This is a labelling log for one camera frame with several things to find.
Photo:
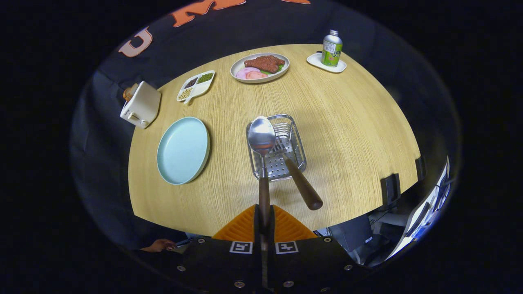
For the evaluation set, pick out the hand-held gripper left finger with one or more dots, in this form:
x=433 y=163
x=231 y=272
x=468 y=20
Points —
x=229 y=261

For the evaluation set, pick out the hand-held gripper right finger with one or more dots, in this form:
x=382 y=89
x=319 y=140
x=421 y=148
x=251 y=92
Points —
x=298 y=261

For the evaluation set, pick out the dark grey case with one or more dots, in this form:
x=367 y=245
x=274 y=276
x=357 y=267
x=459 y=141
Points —
x=349 y=232

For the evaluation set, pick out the perforated metal basket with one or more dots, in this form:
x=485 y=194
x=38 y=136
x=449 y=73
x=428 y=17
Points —
x=296 y=159

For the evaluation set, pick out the black table clamp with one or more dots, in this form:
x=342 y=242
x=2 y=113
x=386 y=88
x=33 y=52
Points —
x=390 y=190
x=421 y=168

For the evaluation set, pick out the light blue round plate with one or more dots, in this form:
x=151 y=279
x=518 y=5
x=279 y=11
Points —
x=184 y=151

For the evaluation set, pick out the computer monitor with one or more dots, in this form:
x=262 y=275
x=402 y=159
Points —
x=421 y=220

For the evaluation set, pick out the white divided snack dish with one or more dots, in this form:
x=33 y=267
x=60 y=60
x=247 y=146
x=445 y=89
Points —
x=200 y=86

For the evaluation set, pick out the white toaster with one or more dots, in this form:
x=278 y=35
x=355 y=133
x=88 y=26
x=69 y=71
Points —
x=143 y=106

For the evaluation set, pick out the pale pink ham slice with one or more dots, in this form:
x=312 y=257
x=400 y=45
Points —
x=244 y=72

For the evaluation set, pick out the green lettuce leaf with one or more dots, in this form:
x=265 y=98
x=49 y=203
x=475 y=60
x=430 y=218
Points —
x=276 y=70

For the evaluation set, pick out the toasted bread slices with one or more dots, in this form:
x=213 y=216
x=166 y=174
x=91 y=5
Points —
x=130 y=92

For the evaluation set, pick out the round beige dinner plate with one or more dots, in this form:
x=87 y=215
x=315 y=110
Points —
x=239 y=64

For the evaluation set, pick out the brown grilled steak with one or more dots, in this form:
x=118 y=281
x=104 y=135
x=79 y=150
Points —
x=265 y=63

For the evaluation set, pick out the white coaster tray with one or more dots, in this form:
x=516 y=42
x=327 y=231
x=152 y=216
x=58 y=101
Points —
x=314 y=61

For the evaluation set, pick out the green drink bottle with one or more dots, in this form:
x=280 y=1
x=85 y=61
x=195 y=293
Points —
x=331 y=51

